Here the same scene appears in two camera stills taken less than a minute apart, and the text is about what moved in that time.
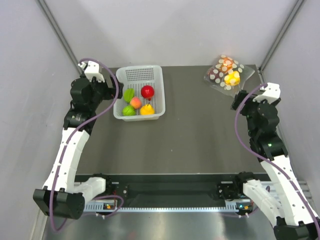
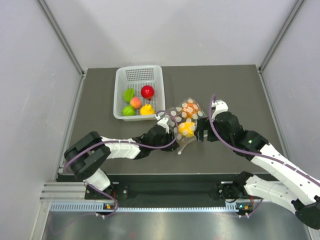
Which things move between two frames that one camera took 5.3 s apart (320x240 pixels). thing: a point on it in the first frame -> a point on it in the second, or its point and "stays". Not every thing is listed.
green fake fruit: (128, 111) stays
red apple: (147, 91) stays
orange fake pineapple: (226, 63) -> (190, 111)
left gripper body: (101, 91) -> (167, 139)
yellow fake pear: (147, 110) stays
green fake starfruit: (128, 94) stays
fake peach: (136, 102) stays
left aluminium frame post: (59, 33) stays
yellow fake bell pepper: (232, 79) -> (187, 129)
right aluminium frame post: (262, 67) stays
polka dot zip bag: (229, 75) -> (183, 119)
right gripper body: (250, 106) -> (212, 136)
